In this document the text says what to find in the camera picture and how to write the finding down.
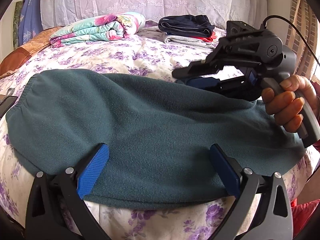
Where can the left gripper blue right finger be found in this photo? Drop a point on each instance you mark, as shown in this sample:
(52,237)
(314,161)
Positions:
(228,169)

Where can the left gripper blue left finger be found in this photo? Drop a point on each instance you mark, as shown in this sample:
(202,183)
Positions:
(90,169)

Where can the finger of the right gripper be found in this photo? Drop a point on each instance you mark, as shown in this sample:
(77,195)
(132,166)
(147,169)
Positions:
(199,68)
(212,84)

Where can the dark green fleece pants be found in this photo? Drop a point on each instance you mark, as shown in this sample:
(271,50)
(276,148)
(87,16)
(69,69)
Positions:
(159,135)

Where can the person right hand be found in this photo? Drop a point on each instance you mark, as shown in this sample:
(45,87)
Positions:
(286,106)

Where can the folded red garment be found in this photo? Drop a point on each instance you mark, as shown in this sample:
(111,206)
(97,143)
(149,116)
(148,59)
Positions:
(210,39)

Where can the folded grey garment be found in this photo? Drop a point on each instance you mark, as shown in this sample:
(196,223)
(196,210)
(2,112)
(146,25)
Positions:
(189,41)

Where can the folded black pants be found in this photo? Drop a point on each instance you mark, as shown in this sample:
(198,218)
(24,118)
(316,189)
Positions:
(187,25)

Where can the striped beige curtain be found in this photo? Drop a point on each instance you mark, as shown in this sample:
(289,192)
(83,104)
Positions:
(306,34)

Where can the folded colourful floral blanket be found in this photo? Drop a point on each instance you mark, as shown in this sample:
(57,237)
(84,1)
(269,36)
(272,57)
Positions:
(110,27)

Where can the black tablet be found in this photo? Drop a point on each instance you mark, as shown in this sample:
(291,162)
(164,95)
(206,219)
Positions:
(6,104)

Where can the brown orange pillow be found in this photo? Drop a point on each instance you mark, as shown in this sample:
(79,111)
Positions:
(22,54)

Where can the lavender lace headboard cover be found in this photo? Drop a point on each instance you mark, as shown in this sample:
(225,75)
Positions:
(150,0)

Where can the blue patterned cloth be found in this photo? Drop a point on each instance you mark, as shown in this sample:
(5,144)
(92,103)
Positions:
(30,21)

